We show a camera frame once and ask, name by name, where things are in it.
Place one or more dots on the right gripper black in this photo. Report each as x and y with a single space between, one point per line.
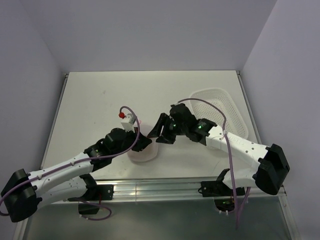
166 137

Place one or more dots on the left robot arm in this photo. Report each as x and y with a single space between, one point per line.
25 192

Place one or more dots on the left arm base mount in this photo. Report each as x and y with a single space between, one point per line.
91 202

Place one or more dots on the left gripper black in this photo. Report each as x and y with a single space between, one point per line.
142 143

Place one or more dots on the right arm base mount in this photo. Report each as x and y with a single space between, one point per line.
222 194

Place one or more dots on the white perforated plastic basket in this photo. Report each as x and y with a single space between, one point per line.
216 105

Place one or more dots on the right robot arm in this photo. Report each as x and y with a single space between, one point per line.
268 166

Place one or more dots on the white mesh laundry bag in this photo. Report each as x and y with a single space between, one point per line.
150 152

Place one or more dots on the aluminium rail frame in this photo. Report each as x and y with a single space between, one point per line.
139 190

